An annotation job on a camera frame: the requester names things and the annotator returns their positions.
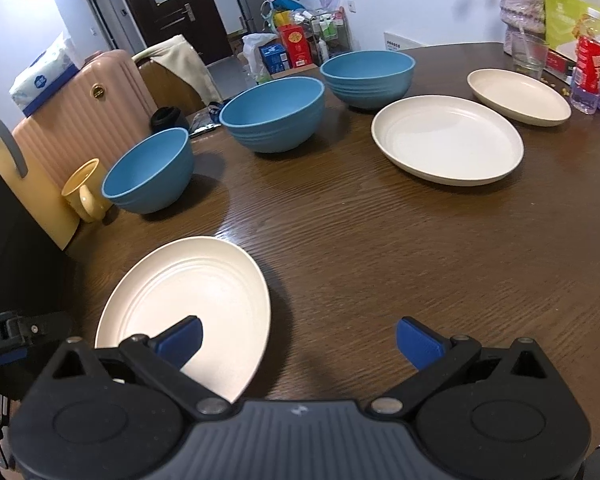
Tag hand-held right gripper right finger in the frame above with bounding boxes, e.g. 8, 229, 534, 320
369, 317, 553, 420

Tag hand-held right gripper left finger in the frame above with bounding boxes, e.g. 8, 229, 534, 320
50, 316, 233, 420

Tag silver foil packet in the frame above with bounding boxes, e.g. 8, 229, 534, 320
187, 110, 222, 139

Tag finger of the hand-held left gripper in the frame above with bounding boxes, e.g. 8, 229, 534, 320
9, 311, 74, 348

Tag metal wire rack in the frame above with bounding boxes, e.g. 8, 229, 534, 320
307, 7, 353, 58

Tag yellow mug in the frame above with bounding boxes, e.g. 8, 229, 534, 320
61, 158, 113, 223

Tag black box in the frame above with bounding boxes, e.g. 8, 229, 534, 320
0, 145, 78, 321

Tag flat red box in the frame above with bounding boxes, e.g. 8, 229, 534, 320
547, 50, 578, 81

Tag white blue tissue pack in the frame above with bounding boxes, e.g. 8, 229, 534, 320
9, 32, 83, 118

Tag blue box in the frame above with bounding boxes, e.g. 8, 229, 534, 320
259, 42, 291, 74

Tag red label water bottle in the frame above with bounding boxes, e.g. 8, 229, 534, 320
570, 8, 600, 115

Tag dark brown door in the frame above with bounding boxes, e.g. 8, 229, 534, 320
116, 0, 233, 66

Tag clear drinking glass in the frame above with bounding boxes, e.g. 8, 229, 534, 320
511, 31, 550, 79

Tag yellow kettle grey handle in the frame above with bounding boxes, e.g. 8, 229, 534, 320
0, 116, 81, 252

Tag red box gold print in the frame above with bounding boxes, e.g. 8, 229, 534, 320
279, 23, 314, 69

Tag blue bowl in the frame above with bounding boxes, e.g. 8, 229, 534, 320
219, 76, 326, 153
320, 50, 416, 112
101, 127, 195, 215

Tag pink patterned vase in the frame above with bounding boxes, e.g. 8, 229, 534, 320
499, 0, 551, 56

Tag pink ribbed suitcase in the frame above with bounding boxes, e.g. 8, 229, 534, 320
12, 50, 158, 191

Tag cream plate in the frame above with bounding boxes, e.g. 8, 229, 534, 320
371, 95, 525, 184
95, 236, 272, 403
467, 68, 572, 127

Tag white panel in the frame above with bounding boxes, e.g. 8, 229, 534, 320
384, 31, 421, 52

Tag colourful bags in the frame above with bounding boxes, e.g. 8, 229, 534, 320
262, 0, 307, 28

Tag brown wooden chair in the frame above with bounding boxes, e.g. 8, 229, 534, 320
139, 57, 207, 115

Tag white plastic bag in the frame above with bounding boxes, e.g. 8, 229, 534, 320
241, 32, 279, 82

